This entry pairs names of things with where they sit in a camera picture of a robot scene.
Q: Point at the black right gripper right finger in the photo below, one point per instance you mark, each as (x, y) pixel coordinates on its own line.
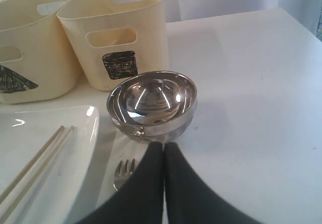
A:
(189, 199)

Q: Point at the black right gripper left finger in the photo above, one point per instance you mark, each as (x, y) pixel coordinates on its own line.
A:
(141, 198)

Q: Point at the steel fork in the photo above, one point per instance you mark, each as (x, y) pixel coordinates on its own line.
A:
(122, 173)

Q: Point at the stainless steel bowl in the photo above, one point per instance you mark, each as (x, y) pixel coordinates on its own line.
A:
(153, 106)

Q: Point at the white square plate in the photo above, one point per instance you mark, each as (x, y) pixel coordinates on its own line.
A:
(45, 155)

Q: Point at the right wooden chopstick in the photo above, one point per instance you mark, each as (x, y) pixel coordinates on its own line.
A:
(27, 185)

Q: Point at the cream bin triangle mark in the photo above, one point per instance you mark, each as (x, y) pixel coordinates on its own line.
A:
(37, 60)

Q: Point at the cream bin square mark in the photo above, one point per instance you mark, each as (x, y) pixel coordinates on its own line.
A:
(116, 39)

